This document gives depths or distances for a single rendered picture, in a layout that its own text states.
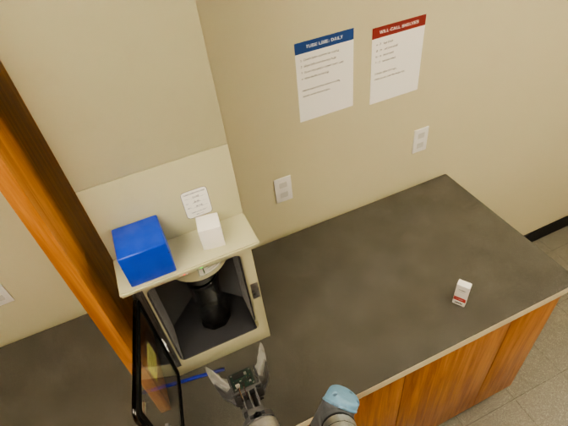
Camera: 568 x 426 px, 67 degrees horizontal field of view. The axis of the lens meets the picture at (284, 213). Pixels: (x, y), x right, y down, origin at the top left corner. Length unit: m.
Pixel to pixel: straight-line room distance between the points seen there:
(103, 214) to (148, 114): 0.24
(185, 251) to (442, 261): 1.03
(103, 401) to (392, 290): 1.01
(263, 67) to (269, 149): 0.30
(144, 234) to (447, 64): 1.30
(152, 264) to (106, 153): 0.24
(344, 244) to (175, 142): 1.00
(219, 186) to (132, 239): 0.22
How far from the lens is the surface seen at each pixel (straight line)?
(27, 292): 1.73
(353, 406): 1.01
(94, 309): 1.04
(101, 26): 0.81
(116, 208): 0.97
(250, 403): 1.07
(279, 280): 1.63
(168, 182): 0.96
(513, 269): 1.76
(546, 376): 2.69
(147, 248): 0.92
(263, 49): 1.38
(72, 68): 0.83
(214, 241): 0.98
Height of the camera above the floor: 2.22
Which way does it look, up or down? 43 degrees down
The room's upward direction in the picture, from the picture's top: 8 degrees counter-clockwise
